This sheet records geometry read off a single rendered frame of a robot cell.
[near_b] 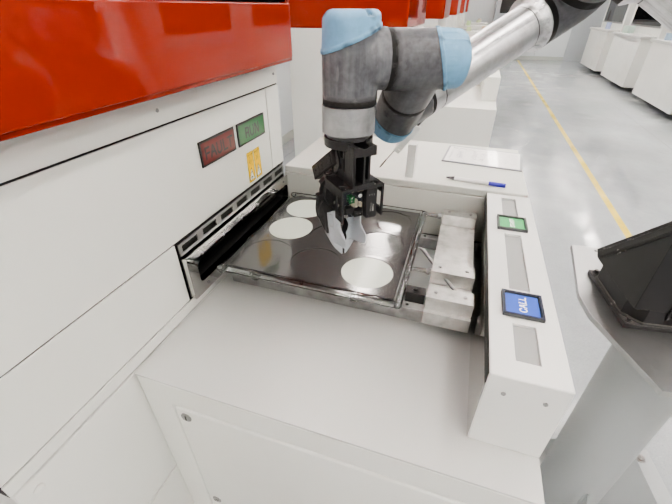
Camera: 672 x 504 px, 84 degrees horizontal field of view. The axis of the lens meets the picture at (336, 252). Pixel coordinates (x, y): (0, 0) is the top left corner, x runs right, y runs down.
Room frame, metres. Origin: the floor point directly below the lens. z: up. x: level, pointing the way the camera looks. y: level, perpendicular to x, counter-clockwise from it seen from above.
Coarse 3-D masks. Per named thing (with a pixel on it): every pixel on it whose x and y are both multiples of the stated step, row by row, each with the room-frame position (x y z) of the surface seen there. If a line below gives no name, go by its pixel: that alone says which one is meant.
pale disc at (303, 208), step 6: (294, 204) 0.87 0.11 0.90; (300, 204) 0.87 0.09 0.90; (306, 204) 0.87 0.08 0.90; (312, 204) 0.87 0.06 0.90; (288, 210) 0.84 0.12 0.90; (294, 210) 0.84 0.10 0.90; (300, 210) 0.84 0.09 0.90; (306, 210) 0.84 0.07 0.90; (312, 210) 0.84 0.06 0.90; (300, 216) 0.81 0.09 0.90; (306, 216) 0.81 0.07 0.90; (312, 216) 0.81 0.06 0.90
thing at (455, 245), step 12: (444, 228) 0.78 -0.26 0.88; (456, 228) 0.78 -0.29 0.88; (444, 240) 0.73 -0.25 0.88; (456, 240) 0.73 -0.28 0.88; (468, 240) 0.73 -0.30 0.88; (444, 252) 0.68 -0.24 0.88; (456, 252) 0.68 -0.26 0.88; (468, 252) 0.68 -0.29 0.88; (456, 264) 0.63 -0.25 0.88; (468, 264) 0.63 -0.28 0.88; (456, 288) 0.55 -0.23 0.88; (432, 312) 0.49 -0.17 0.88; (432, 324) 0.48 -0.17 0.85; (444, 324) 0.48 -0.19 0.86; (456, 324) 0.47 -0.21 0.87; (468, 324) 0.46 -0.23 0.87
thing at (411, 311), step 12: (240, 276) 0.65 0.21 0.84; (276, 288) 0.62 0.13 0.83; (288, 288) 0.61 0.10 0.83; (300, 288) 0.60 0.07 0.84; (324, 300) 0.58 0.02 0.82; (336, 300) 0.58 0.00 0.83; (348, 300) 0.57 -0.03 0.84; (384, 312) 0.54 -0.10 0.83; (396, 312) 0.54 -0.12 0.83; (408, 312) 0.53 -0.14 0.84; (420, 312) 0.52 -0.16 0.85
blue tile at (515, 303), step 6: (510, 294) 0.43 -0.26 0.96; (510, 300) 0.42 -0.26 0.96; (516, 300) 0.42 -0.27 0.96; (522, 300) 0.42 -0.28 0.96; (528, 300) 0.42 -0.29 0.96; (534, 300) 0.42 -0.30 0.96; (510, 306) 0.41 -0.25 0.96; (516, 306) 0.41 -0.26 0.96; (522, 306) 0.41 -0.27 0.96; (528, 306) 0.41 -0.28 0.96; (534, 306) 0.41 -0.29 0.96; (516, 312) 0.39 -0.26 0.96; (522, 312) 0.39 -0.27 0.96; (528, 312) 0.39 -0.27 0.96; (534, 312) 0.39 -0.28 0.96
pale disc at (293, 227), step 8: (272, 224) 0.77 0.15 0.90; (280, 224) 0.77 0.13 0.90; (288, 224) 0.77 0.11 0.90; (296, 224) 0.77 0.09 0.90; (304, 224) 0.76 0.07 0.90; (272, 232) 0.73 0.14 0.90; (280, 232) 0.73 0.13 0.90; (288, 232) 0.73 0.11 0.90; (296, 232) 0.73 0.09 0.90; (304, 232) 0.73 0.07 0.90
